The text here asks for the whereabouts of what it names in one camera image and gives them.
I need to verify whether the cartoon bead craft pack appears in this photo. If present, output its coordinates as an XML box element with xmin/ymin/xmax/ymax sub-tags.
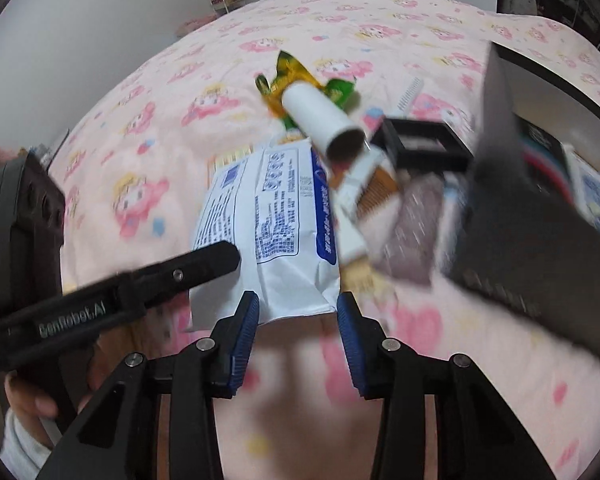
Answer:
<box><xmin>562</xmin><ymin>145</ymin><xmax>600</xmax><ymax>251</ymax></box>

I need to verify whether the wooden comb with tassel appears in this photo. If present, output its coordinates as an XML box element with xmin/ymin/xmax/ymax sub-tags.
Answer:
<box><xmin>352</xmin><ymin>162</ymin><xmax>406</xmax><ymax>223</ymax></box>

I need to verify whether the black square frame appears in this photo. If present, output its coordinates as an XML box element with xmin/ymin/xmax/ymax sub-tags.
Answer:
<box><xmin>370</xmin><ymin>116</ymin><xmax>476</xmax><ymax>173</ymax></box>

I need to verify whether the dark glittery pouch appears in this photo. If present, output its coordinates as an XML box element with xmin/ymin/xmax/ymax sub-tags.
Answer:
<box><xmin>370</xmin><ymin>175</ymin><xmax>448</xmax><ymax>286</ymax></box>

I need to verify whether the black cardboard box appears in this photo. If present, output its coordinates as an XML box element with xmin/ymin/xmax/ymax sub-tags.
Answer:
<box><xmin>440</xmin><ymin>40</ymin><xmax>600</xmax><ymax>361</ymax></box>

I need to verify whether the white comb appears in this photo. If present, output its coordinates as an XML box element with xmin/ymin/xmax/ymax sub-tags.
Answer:
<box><xmin>395</xmin><ymin>77</ymin><xmax>425</xmax><ymax>113</ymax></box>

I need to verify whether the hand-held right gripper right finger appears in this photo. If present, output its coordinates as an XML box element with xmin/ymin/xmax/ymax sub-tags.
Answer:
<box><xmin>336</xmin><ymin>291</ymin><xmax>566</xmax><ymax>480</ymax></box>

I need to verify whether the green snack wrapper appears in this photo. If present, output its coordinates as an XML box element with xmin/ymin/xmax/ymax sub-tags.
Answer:
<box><xmin>255</xmin><ymin>51</ymin><xmax>357</xmax><ymax>131</ymax></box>

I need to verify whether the white paper roll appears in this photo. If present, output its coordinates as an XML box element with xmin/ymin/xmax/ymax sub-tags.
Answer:
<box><xmin>283</xmin><ymin>81</ymin><xmax>367</xmax><ymax>157</ymax></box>

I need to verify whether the pink printed blanket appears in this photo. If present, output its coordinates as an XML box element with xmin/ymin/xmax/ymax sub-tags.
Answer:
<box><xmin>47</xmin><ymin>0</ymin><xmax>600</xmax><ymax>480</ymax></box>

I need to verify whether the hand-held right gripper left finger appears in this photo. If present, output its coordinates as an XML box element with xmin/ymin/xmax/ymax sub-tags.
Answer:
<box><xmin>35</xmin><ymin>290</ymin><xmax>261</xmax><ymax>480</ymax></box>

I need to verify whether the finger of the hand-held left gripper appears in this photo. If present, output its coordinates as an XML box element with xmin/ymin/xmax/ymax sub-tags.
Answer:
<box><xmin>117</xmin><ymin>240</ymin><xmax>242</xmax><ymax>311</ymax></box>

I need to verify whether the black printed box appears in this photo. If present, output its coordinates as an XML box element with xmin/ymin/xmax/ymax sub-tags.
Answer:
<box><xmin>515</xmin><ymin>115</ymin><xmax>581</xmax><ymax>201</ymax></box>

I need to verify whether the pink plush toy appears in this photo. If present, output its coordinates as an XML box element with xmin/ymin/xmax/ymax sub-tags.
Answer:
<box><xmin>176</xmin><ymin>14</ymin><xmax>216</xmax><ymax>36</ymax></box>

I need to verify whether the person's left forearm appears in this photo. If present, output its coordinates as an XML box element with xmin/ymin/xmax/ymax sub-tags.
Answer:
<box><xmin>0</xmin><ymin>407</ymin><xmax>53</xmax><ymax>476</ymax></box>

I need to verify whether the person's left hand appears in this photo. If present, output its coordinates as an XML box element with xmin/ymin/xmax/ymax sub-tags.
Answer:
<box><xmin>5</xmin><ymin>372</ymin><xmax>56</xmax><ymax>428</ymax></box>

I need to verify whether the yellow grid card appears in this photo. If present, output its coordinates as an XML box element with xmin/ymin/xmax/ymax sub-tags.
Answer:
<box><xmin>207</xmin><ymin>147</ymin><xmax>261</xmax><ymax>183</ymax></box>

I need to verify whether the white wet wipes pack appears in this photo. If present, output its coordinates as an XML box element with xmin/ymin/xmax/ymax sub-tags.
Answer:
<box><xmin>187</xmin><ymin>142</ymin><xmax>343</xmax><ymax>333</ymax></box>

